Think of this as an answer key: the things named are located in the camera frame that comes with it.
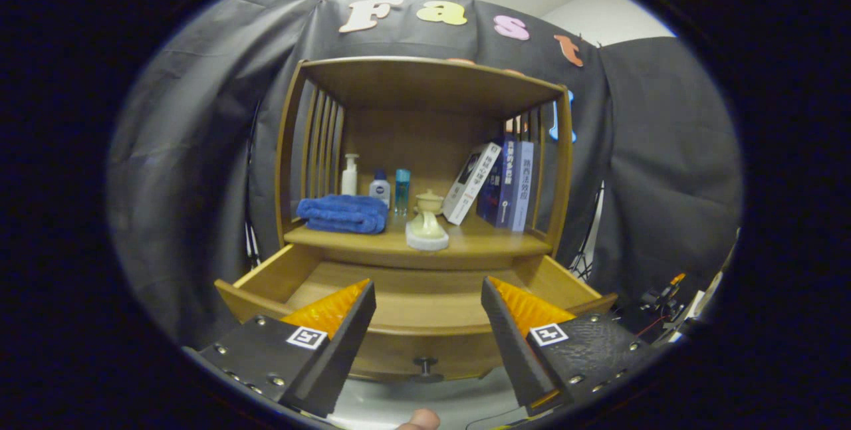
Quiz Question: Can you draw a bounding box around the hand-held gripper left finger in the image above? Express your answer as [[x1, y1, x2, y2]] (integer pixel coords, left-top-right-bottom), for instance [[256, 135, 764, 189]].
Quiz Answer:
[[197, 280, 377, 419]]

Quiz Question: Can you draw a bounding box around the blue folded towel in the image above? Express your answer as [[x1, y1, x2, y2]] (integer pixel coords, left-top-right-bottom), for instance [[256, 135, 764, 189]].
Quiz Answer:
[[296, 194, 390, 235]]

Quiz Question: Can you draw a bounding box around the dark blue book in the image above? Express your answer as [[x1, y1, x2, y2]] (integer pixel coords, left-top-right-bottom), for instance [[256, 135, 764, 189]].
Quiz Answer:
[[476, 138, 518, 229]]

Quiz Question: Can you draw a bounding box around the black device with orange tip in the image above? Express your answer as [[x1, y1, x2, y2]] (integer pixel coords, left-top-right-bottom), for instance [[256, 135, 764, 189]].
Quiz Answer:
[[638, 272, 705, 344]]

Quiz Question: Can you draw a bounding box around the wooden drawer with black knob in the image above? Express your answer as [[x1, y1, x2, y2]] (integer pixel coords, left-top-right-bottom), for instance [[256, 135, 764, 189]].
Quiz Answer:
[[214, 243, 619, 384]]

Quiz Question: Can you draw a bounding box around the black floor cable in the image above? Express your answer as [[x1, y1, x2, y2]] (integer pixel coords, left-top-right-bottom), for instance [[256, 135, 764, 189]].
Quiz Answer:
[[465, 407, 526, 429]]

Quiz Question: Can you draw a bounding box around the wooden cabinet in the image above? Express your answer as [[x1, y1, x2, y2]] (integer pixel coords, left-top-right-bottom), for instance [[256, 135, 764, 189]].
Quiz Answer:
[[275, 56, 576, 271]]

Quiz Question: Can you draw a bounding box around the white bottle with blue cap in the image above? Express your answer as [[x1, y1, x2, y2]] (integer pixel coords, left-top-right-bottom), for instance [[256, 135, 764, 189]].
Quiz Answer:
[[369, 169, 392, 210]]

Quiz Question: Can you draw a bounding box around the pale blue book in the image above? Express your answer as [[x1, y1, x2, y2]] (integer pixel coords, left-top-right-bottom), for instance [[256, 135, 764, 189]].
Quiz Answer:
[[511, 141, 535, 233]]

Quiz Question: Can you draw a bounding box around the wooden countertop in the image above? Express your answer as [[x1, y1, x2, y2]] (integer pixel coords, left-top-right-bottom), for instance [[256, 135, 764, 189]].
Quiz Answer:
[[285, 211, 554, 259]]

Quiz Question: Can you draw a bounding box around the cream scrub brush with handle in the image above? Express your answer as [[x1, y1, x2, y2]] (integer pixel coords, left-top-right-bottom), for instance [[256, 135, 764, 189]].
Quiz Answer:
[[406, 211, 450, 252]]

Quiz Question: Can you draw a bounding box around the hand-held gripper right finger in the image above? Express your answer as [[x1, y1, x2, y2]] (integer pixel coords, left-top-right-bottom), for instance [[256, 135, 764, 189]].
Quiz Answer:
[[481, 276, 660, 417]]

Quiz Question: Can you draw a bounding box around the white pump bottle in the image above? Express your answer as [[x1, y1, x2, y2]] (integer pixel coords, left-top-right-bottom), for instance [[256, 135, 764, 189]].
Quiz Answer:
[[340, 154, 360, 197]]

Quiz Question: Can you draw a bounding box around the blue glass bottle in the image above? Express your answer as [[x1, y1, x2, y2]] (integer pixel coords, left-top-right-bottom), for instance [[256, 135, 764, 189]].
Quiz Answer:
[[395, 169, 412, 216]]

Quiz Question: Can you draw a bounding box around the cream lidded teacup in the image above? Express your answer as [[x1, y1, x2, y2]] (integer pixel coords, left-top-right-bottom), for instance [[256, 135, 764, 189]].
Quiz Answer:
[[415, 189, 445, 218]]

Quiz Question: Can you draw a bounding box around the black backdrop stand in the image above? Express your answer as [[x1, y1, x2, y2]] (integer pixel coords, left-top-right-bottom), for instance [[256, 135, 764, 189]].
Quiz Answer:
[[572, 181, 606, 281], [243, 101, 263, 271]]

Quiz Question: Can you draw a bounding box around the white book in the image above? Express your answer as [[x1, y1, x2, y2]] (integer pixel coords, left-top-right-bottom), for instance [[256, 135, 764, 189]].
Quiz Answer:
[[442, 142, 503, 226]]

